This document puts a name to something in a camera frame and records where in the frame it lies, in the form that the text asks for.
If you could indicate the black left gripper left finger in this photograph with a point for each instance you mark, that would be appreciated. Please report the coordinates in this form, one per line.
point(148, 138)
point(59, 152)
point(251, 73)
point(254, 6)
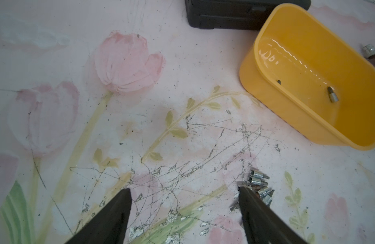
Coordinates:
point(109, 225)

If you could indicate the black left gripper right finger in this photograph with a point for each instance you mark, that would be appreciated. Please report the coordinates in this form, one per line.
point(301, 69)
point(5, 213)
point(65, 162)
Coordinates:
point(261, 224)

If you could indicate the single metal bit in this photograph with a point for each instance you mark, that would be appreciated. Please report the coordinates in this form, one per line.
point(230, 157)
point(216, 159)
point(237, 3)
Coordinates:
point(332, 95)

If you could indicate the yellow plastic storage box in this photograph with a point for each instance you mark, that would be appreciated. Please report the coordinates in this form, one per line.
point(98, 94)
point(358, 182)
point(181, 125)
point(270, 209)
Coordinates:
point(295, 48)

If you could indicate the pile of metal bits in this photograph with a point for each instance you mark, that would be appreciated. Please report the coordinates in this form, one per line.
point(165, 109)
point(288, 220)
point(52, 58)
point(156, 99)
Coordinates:
point(257, 182)

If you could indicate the brown water tap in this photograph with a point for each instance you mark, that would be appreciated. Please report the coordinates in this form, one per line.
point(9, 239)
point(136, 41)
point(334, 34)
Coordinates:
point(368, 52)

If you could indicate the black plastic tool case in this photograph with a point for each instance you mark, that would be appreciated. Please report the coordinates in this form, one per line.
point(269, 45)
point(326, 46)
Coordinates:
point(234, 14)

